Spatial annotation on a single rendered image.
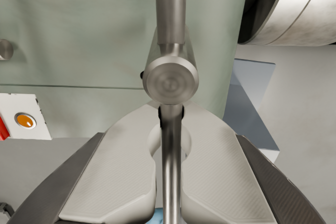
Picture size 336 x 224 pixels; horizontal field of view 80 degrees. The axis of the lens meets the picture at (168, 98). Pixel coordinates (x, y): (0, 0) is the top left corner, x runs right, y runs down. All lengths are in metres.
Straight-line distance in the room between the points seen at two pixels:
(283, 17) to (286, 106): 1.70
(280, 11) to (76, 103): 0.27
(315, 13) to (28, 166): 2.78
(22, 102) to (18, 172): 2.67
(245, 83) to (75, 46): 0.70
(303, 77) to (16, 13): 1.82
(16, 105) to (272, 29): 0.35
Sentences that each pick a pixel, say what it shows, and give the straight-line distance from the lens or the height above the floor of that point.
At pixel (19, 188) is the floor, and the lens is 3.23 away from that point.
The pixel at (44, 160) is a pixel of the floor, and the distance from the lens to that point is 2.64.
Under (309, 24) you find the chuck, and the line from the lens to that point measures 0.32.
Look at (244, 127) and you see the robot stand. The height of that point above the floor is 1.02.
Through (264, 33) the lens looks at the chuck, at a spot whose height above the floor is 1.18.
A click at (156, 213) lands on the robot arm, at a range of 0.47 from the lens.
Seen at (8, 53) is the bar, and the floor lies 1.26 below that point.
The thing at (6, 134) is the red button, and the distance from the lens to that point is 0.37.
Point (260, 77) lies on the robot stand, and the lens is 0.85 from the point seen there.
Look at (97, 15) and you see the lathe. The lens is 0.23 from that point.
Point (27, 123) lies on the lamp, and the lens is 0.34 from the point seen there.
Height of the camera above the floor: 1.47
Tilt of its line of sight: 59 degrees down
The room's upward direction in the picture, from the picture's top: 175 degrees counter-clockwise
